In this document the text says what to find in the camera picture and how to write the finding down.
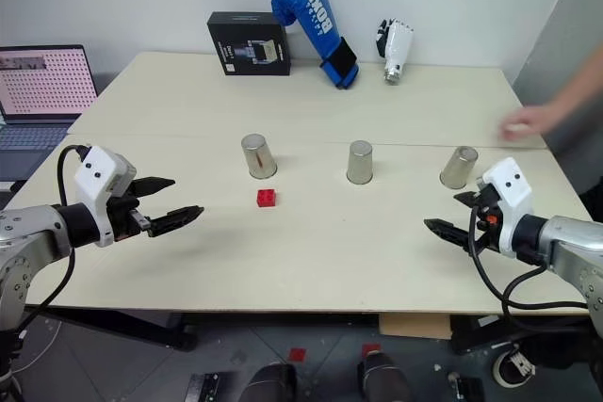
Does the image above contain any black and white shoe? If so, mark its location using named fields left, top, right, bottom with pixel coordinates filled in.
left=492, top=348, right=537, bottom=386

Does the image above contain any white robotic hand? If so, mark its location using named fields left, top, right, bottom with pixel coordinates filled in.
left=375, top=18, right=416, bottom=86

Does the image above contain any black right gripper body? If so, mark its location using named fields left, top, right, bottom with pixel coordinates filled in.
left=472, top=184, right=503, bottom=255

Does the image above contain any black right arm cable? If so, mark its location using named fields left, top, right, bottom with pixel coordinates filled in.
left=467, top=206, right=591, bottom=329

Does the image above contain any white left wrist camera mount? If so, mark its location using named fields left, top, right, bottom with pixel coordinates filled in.
left=73, top=145, right=139, bottom=249

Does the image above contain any red toy brick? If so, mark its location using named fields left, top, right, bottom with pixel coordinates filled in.
left=255, top=188, right=279, bottom=209

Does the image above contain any person's bare hand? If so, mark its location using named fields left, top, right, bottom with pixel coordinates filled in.
left=498, top=102, right=561, bottom=142

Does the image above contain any open laptop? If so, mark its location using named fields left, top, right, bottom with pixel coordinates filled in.
left=0, top=44, right=101, bottom=183

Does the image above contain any black product box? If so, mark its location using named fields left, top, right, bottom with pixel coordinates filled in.
left=206, top=10, right=292, bottom=77

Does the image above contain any steel cup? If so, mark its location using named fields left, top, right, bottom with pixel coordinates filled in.
left=240, top=133, right=279, bottom=181
left=345, top=139, right=377, bottom=185
left=439, top=145, right=480, bottom=187

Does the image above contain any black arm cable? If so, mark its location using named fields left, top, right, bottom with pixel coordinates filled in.
left=467, top=206, right=591, bottom=329
left=18, top=144, right=91, bottom=330

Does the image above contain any brown cardboard piece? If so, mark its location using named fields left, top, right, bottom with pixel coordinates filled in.
left=378, top=312, right=454, bottom=341

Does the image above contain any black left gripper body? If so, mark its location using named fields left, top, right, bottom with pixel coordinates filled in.
left=106, top=183, right=153, bottom=240

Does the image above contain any blue boxing glove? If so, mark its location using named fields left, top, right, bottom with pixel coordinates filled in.
left=270, top=0, right=361, bottom=91

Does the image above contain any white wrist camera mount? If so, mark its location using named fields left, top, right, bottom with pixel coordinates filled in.
left=481, top=156, right=535, bottom=260
left=73, top=145, right=139, bottom=249

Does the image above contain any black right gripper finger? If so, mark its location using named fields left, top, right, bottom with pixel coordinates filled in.
left=452, top=190, right=482, bottom=209
left=423, top=217, right=478, bottom=253

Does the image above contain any small black floor box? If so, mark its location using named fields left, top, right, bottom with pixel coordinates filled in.
left=446, top=370, right=487, bottom=402
left=182, top=372, right=223, bottom=402

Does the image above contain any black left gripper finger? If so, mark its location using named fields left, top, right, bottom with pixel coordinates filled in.
left=145, top=204, right=205, bottom=238
left=134, top=175, right=177, bottom=199

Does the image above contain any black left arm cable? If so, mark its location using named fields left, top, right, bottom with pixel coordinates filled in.
left=18, top=144, right=91, bottom=330

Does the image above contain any black table frame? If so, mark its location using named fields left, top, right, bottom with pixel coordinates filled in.
left=25, top=306, right=200, bottom=352

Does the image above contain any dark rounded shape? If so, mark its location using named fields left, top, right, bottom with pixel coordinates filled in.
left=243, top=362, right=299, bottom=402
left=355, top=350, right=415, bottom=402

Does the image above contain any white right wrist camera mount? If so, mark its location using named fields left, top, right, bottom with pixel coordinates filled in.
left=481, top=156, right=535, bottom=260

